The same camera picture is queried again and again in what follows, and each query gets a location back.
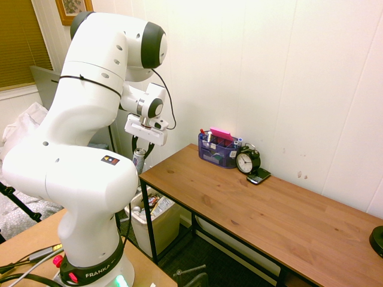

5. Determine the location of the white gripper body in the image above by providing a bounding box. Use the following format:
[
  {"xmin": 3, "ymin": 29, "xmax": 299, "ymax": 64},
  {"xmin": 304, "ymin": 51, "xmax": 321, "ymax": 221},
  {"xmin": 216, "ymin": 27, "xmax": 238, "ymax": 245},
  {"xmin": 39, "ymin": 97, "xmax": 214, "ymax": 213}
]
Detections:
[{"xmin": 124, "ymin": 114, "xmax": 168, "ymax": 147}]

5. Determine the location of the white printed drink can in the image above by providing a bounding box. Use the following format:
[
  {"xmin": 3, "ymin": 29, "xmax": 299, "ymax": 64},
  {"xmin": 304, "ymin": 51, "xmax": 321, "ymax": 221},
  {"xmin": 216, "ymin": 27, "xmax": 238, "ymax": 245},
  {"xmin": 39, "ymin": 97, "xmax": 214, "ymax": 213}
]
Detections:
[{"xmin": 132, "ymin": 147, "xmax": 147, "ymax": 176}]

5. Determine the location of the white plastic trash bin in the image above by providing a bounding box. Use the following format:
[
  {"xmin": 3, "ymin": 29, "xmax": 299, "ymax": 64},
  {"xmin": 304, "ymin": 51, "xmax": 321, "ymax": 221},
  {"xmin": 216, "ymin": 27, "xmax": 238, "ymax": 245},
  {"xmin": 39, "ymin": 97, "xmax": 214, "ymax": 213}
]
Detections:
[{"xmin": 123, "ymin": 191, "xmax": 182, "ymax": 258}]

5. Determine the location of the white crumpled wrapper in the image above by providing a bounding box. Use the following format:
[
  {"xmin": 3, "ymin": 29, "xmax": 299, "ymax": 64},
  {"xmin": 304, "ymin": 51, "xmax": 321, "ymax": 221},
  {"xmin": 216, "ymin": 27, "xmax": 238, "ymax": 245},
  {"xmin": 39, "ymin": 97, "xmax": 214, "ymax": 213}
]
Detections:
[{"xmin": 150, "ymin": 196, "xmax": 175, "ymax": 217}]

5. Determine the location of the purple translucent desk organizer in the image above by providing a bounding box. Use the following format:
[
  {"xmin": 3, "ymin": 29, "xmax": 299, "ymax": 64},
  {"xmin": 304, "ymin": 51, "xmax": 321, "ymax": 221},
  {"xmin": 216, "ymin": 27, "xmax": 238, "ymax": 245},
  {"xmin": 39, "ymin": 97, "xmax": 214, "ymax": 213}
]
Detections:
[{"xmin": 197, "ymin": 129, "xmax": 240, "ymax": 170}]

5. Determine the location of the pink sticky note pad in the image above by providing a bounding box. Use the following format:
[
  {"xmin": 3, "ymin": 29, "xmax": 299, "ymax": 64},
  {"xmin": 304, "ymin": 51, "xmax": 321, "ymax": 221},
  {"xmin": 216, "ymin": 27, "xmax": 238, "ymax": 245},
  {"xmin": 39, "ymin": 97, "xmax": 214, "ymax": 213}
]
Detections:
[{"xmin": 209, "ymin": 127, "xmax": 234, "ymax": 142}]

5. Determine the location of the black twin-bell alarm clock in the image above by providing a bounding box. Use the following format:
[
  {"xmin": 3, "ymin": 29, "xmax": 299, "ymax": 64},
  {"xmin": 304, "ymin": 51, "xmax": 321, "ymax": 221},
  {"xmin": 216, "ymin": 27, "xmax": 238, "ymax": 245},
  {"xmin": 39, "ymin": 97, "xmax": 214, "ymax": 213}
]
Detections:
[{"xmin": 235, "ymin": 142, "xmax": 262, "ymax": 175}]

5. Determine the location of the black keypad smartphone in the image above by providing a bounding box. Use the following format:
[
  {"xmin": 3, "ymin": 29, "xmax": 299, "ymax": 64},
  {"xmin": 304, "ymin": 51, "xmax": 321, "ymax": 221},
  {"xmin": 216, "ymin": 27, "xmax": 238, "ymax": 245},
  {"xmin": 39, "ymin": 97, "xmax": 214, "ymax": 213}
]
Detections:
[{"xmin": 246, "ymin": 167, "xmax": 272, "ymax": 185}]

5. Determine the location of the white plastic bag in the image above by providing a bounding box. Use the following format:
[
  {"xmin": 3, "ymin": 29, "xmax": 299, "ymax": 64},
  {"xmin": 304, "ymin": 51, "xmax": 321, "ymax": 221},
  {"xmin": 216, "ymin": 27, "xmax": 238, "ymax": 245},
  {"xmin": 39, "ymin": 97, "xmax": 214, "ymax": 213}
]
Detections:
[{"xmin": 1, "ymin": 101, "xmax": 49, "ymax": 157}]

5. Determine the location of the black tripod stand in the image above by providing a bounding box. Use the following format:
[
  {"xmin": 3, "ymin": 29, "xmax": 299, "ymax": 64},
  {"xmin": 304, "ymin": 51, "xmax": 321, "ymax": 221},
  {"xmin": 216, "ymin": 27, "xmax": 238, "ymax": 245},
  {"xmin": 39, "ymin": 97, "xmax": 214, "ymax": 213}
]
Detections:
[{"xmin": 0, "ymin": 181, "xmax": 43, "ymax": 243}]

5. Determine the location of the black metal clamp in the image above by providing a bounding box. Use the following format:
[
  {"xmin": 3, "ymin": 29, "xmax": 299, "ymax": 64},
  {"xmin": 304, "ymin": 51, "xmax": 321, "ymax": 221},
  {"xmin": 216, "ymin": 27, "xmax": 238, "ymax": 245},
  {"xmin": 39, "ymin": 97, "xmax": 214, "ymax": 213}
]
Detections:
[{"xmin": 173, "ymin": 264, "xmax": 210, "ymax": 287}]

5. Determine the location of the white patterned bed blanket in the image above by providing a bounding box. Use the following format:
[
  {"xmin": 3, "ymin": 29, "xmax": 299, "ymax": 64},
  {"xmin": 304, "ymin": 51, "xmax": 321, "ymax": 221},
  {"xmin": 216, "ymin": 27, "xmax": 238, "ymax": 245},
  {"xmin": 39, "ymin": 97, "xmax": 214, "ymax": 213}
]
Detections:
[{"xmin": 0, "ymin": 179, "xmax": 64, "ymax": 240}]

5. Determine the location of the wooden framed picture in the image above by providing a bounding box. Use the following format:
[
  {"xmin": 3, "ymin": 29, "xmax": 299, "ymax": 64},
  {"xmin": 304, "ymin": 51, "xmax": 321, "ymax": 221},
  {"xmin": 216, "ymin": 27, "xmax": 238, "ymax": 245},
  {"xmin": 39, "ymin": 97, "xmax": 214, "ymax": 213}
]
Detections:
[{"xmin": 55, "ymin": 0, "xmax": 95, "ymax": 27}]

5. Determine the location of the brown window blind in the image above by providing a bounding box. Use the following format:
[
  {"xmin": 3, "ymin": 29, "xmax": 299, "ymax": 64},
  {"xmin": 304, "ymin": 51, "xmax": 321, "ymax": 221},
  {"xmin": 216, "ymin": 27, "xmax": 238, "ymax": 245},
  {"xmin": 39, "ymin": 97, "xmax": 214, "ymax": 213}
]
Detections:
[{"xmin": 0, "ymin": 0, "xmax": 54, "ymax": 92}]

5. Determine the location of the black round lamp base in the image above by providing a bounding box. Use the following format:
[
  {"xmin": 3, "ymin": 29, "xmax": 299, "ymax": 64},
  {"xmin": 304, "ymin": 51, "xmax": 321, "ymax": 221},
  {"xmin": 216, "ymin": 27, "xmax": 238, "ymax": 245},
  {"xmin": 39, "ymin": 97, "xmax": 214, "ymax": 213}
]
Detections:
[{"xmin": 368, "ymin": 225, "xmax": 383, "ymax": 259}]

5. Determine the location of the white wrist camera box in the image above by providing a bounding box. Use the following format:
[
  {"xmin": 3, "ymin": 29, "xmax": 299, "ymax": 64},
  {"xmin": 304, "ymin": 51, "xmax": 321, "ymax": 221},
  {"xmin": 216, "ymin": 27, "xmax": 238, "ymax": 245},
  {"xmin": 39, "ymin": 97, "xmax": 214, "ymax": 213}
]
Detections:
[{"xmin": 148, "ymin": 118, "xmax": 169, "ymax": 132}]

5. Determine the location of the wooden table with black frame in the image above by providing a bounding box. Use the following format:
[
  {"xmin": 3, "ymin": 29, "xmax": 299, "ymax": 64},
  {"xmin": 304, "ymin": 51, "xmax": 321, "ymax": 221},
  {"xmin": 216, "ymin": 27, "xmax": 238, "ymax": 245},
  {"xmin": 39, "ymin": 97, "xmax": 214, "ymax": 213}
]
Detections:
[{"xmin": 139, "ymin": 143, "xmax": 383, "ymax": 287}]

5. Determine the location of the grey cable adapter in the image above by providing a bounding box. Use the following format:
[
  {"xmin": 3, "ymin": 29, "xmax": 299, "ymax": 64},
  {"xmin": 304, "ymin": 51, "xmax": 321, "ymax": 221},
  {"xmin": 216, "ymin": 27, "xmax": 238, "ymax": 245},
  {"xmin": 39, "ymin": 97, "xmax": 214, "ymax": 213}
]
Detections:
[{"xmin": 28, "ymin": 246, "xmax": 55, "ymax": 263}]

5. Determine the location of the grey desk cable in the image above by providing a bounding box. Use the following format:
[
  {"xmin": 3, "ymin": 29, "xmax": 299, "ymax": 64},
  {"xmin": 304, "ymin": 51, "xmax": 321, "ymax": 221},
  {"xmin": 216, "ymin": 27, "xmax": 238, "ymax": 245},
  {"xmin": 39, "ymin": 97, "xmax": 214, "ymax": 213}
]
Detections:
[{"xmin": 8, "ymin": 248, "xmax": 65, "ymax": 287}]

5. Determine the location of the thick black desk cable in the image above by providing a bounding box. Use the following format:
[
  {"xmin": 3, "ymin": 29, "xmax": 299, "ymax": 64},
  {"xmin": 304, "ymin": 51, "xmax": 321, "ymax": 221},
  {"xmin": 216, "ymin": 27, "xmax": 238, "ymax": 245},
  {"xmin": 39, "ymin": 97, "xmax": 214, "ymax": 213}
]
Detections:
[{"xmin": 0, "ymin": 273, "xmax": 64, "ymax": 287}]

